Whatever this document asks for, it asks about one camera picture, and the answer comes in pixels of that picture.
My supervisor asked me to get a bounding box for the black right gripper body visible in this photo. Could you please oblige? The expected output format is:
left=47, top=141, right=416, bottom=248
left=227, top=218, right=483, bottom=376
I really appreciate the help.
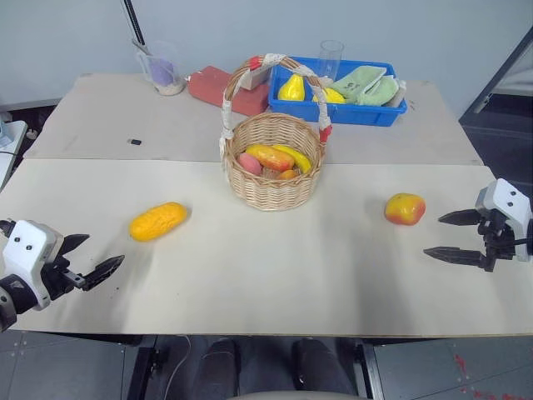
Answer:
left=476, top=207, right=525, bottom=273

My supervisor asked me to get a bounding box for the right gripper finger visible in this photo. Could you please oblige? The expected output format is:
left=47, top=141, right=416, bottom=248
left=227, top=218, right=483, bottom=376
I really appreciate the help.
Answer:
left=437, top=208, right=481, bottom=228
left=422, top=246, right=487, bottom=268

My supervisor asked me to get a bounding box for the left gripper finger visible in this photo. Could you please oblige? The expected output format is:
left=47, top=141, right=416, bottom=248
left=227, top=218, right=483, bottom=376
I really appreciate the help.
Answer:
left=81, top=254, right=126, bottom=292
left=57, top=233, right=91, bottom=261

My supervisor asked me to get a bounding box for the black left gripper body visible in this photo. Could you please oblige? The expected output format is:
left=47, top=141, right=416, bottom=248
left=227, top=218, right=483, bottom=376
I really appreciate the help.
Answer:
left=42, top=257, right=85, bottom=302

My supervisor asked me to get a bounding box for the bumpy yellow oblong fruit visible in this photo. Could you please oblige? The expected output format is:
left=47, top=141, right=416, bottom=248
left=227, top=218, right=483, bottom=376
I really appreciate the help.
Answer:
left=128, top=201, right=190, bottom=243

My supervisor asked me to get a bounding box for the red yellow apple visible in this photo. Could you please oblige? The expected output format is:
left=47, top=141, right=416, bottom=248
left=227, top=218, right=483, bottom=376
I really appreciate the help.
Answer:
left=383, top=192, right=427, bottom=227

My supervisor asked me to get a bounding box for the dark grey cabinet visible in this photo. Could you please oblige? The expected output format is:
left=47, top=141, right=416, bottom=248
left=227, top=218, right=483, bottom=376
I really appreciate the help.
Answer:
left=457, top=28, right=533, bottom=178

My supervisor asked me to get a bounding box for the white equipment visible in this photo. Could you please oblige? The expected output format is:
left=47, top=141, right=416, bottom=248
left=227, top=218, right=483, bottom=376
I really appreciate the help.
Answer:
left=0, top=109, right=27, bottom=189

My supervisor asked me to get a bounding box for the beige paper table cover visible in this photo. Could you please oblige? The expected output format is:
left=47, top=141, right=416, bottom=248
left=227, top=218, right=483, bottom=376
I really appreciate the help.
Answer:
left=0, top=157, right=533, bottom=339
left=22, top=72, right=485, bottom=168

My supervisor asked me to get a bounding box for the blue plastic bin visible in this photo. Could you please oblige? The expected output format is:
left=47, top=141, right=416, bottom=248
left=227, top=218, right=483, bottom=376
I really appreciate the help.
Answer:
left=266, top=55, right=409, bottom=127

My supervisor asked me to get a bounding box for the plain green cloth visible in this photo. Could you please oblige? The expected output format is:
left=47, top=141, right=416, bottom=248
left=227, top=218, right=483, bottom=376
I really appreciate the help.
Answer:
left=355, top=75, right=407, bottom=107

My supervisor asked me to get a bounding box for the dark rounded shape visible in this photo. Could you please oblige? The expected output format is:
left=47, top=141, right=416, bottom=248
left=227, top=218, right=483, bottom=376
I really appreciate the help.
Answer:
left=290, top=337, right=356, bottom=400
left=194, top=337, right=243, bottom=400

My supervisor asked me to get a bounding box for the yellow banana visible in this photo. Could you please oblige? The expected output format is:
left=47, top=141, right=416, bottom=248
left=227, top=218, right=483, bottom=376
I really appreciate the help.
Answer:
left=271, top=143, right=313, bottom=175

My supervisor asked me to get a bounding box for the light green cloth with print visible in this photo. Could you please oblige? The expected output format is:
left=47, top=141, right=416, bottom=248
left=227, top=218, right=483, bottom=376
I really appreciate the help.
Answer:
left=331, top=66, right=389, bottom=100

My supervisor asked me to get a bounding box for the yellow lemon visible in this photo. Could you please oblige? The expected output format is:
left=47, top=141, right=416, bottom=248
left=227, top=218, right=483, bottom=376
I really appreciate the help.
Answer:
left=311, top=87, right=347, bottom=105

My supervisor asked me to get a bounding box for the clear plastic measuring cup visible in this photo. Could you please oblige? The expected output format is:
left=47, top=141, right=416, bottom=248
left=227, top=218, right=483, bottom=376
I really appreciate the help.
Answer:
left=132, top=39, right=187, bottom=97

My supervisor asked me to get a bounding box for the pink peach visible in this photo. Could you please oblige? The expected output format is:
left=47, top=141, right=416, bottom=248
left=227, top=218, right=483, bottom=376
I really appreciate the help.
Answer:
left=237, top=152, right=263, bottom=176

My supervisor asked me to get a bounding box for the purple object in cup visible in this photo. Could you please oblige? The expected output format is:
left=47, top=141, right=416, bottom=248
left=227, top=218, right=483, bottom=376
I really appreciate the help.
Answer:
left=147, top=57, right=176, bottom=85

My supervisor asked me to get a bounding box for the red yellow mango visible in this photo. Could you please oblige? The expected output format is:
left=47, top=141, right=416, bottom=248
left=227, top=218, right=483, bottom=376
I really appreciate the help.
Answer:
left=245, top=143, right=296, bottom=173

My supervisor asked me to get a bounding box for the clear glass cylinder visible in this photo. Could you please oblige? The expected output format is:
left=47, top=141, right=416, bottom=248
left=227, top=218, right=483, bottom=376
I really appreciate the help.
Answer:
left=318, top=39, right=346, bottom=81

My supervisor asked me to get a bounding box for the red brick block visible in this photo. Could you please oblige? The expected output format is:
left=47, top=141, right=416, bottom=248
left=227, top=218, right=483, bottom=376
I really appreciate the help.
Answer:
left=187, top=65, right=270, bottom=117

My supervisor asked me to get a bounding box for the yellow pear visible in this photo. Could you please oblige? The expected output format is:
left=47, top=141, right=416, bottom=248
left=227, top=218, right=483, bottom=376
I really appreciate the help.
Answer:
left=276, top=72, right=308, bottom=102

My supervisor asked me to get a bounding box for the black metal pole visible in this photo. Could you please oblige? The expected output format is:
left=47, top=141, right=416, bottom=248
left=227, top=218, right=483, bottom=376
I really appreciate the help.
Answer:
left=122, top=0, right=147, bottom=48

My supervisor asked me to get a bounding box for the beige white small box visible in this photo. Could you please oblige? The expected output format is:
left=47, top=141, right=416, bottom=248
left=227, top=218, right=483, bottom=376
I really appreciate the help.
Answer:
left=238, top=62, right=272, bottom=91

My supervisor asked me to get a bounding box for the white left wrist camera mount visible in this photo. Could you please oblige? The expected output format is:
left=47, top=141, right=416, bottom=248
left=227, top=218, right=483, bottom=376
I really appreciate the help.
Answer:
left=1, top=219, right=66, bottom=312

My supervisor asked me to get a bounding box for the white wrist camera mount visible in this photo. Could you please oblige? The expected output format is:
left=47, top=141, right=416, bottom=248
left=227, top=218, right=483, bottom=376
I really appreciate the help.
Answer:
left=474, top=178, right=533, bottom=263
left=1, top=219, right=66, bottom=312

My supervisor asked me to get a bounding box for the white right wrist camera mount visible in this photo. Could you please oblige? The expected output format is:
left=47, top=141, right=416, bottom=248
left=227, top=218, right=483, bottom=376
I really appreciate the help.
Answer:
left=474, top=178, right=533, bottom=263

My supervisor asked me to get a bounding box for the black table leg frame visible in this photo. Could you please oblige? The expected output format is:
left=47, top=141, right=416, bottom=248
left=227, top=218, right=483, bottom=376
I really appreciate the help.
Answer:
left=123, top=334, right=160, bottom=400
left=352, top=338, right=385, bottom=400

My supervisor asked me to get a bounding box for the thin white cable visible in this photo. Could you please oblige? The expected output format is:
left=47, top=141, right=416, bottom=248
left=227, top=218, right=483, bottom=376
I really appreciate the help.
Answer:
left=169, top=334, right=193, bottom=393

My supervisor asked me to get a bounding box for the wicker basket with handle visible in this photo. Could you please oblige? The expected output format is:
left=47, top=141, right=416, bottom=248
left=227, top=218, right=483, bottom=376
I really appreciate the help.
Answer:
left=218, top=52, right=335, bottom=213

